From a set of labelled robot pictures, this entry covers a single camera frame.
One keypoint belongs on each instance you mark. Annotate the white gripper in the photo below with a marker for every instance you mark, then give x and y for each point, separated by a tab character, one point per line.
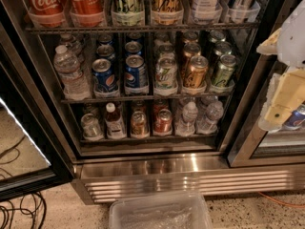
293	38

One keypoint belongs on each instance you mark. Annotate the clear water bottle bottom shelf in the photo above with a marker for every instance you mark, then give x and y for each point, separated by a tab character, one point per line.
185	125

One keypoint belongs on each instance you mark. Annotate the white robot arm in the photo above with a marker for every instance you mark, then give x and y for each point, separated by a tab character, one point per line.
290	47

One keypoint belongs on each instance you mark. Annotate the clear water bottle bottom right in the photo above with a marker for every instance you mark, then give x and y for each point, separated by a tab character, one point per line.
207	124

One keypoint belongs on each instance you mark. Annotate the red soda can bottom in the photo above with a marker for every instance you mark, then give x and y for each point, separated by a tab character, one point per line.
163	122

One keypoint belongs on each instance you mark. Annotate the stainless steel fridge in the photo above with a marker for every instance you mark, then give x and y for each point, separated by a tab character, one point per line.
237	158

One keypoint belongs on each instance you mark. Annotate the orange soda can bottom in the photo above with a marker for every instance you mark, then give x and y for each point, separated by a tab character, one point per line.
139	125

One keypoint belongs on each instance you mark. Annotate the brown juice bottle white cap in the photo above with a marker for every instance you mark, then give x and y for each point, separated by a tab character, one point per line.
114	121

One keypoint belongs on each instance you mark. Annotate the large water bottle middle shelf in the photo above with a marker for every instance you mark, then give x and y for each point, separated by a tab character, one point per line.
68	67

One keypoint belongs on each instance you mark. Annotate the open glass fridge door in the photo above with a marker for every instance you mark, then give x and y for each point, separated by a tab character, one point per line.
30	157

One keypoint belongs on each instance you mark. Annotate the pepsi can behind right door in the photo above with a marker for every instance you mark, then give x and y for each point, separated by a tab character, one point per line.
296	119

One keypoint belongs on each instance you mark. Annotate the gold soda can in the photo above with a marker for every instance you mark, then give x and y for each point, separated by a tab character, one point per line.
194	76

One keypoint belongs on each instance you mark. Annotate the silver can top right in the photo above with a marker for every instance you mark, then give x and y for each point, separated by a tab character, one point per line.
243	0

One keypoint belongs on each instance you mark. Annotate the silver can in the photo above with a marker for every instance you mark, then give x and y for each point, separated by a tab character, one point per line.
91	127
243	0

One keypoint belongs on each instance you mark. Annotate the white label can top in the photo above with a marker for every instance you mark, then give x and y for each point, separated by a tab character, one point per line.
205	11

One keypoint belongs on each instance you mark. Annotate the white green soda can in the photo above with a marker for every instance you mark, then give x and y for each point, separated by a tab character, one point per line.
165	82

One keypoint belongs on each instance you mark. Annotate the yellow lacroix can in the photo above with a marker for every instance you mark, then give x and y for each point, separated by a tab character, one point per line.
165	12

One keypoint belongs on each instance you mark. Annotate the blue pepsi can right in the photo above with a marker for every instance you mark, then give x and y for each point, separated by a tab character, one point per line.
136	79

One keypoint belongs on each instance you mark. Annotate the blue pepsi can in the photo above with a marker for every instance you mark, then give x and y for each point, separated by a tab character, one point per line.
136	79
104	80

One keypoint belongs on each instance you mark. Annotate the clear plastic bin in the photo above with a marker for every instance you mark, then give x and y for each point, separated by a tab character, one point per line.
166	210

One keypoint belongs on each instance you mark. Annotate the green lacroix can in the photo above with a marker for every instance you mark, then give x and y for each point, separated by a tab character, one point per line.
128	13

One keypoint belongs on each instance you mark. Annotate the blue pepsi can left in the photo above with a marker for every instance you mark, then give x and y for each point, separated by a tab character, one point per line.
104	80

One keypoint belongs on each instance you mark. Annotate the silver can bottom left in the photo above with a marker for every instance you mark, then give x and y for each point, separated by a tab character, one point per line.
91	127

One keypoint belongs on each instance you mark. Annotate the red coca-cola can right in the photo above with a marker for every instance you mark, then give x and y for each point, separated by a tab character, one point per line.
87	13

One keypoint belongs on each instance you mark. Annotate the red coca-cola can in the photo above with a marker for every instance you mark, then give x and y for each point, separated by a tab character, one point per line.
46	13
87	13

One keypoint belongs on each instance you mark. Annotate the red coca-cola can left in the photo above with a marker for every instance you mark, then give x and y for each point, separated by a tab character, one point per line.
46	13

